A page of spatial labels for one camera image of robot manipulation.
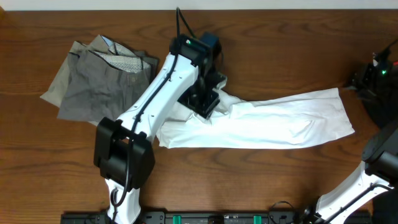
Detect black garment with red trim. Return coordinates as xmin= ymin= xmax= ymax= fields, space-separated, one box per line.
xmin=363 ymin=92 xmax=397 ymax=129

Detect grey folded shorts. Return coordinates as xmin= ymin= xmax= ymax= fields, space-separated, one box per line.
xmin=57 ymin=35 xmax=159 ymax=123

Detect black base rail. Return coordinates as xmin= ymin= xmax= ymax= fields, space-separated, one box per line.
xmin=60 ymin=212 xmax=295 ymax=224

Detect white t-shirt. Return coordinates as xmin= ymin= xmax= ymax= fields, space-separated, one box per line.
xmin=156 ymin=88 xmax=354 ymax=149

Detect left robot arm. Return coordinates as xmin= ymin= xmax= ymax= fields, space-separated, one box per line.
xmin=93 ymin=32 xmax=227 ymax=223

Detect beige folded garment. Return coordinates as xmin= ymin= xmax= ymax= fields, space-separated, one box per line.
xmin=40 ymin=36 xmax=109 ymax=108

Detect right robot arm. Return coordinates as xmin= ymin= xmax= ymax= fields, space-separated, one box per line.
xmin=302 ymin=60 xmax=397 ymax=223

